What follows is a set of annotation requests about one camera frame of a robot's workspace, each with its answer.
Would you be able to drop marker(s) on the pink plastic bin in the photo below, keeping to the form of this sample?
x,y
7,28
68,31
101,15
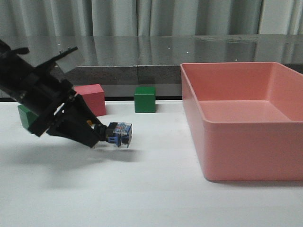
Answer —
x,y
246,120

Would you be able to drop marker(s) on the dark glossy bench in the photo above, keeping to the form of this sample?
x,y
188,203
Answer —
x,y
122,63

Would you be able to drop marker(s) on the pink cube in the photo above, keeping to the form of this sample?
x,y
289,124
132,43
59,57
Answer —
x,y
94,97

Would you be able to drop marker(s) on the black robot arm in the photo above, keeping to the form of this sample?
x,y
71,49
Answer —
x,y
60,110

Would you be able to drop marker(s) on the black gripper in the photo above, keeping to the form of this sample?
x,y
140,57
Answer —
x,y
43,94

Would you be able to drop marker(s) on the grey curtain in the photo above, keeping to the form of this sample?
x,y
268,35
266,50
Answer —
x,y
150,17

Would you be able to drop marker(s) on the yellow push button switch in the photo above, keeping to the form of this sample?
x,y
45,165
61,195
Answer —
x,y
117,133

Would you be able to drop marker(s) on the green cube centre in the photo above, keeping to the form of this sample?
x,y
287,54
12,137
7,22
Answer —
x,y
145,100

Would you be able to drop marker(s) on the green cube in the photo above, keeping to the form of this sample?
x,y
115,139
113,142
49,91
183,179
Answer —
x,y
145,100
27,117

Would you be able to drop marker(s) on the green cube far left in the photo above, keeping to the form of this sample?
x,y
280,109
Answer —
x,y
27,117

